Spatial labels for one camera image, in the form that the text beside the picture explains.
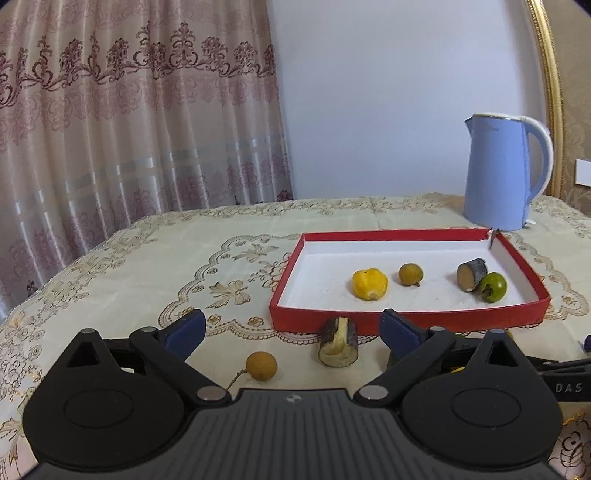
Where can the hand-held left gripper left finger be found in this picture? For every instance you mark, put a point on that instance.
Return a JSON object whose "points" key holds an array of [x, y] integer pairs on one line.
{"points": [[184, 332]]}

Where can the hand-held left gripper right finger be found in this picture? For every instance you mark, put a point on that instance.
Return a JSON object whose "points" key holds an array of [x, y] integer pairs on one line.
{"points": [[401, 332]]}

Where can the red shallow tray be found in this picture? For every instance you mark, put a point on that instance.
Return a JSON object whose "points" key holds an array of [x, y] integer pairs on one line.
{"points": [[415, 300]]}

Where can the yellow starfruit piece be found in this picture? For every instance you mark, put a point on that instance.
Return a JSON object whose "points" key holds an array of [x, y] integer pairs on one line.
{"points": [[369, 284]]}

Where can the brown longan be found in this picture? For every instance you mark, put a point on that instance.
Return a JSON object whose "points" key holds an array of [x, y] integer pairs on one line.
{"points": [[262, 366], [410, 274]]}

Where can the purple sugarcane piece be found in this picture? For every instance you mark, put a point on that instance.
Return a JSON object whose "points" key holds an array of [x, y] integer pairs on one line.
{"points": [[471, 274], [337, 344]]}

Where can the blue electric kettle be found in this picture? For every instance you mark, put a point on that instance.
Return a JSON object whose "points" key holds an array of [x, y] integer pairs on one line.
{"points": [[494, 175]]}

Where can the pink patterned curtain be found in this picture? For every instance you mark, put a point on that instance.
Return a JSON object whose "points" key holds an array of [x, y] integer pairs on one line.
{"points": [[138, 138]]}

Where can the white light switch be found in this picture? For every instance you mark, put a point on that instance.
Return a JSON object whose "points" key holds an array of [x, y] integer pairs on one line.
{"points": [[584, 173]]}

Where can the gold framed wall panel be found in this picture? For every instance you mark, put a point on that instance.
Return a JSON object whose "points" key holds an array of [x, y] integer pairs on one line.
{"points": [[554, 92]]}

